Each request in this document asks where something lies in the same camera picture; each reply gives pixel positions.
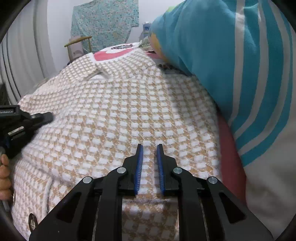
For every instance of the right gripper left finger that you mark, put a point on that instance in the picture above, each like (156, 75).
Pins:
(92, 209)

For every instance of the blue water jug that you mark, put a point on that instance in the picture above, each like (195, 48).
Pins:
(146, 27)

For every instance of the pink white patterned duvet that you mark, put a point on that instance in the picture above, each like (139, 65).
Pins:
(270, 186)

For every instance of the grey green crumpled cloth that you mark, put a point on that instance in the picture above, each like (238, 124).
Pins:
(145, 45)

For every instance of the person's left hand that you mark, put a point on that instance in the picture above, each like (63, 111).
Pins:
(5, 183)

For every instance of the blue striped pillow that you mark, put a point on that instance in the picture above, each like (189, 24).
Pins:
(243, 54)

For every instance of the black coat button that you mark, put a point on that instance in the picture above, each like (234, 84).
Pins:
(32, 222)

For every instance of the pink fleece bed blanket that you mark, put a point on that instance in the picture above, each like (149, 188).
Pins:
(233, 175)

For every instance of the white pleated curtain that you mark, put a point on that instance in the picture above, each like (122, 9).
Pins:
(26, 56)

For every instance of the beige white houndstooth knit coat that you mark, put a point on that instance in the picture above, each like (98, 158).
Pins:
(102, 110)

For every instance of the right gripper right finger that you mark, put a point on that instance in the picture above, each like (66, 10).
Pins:
(208, 210)

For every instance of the teal floral hanging cloth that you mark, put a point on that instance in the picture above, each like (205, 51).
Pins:
(108, 23)

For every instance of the wooden armchair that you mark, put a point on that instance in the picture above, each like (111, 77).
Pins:
(75, 47)

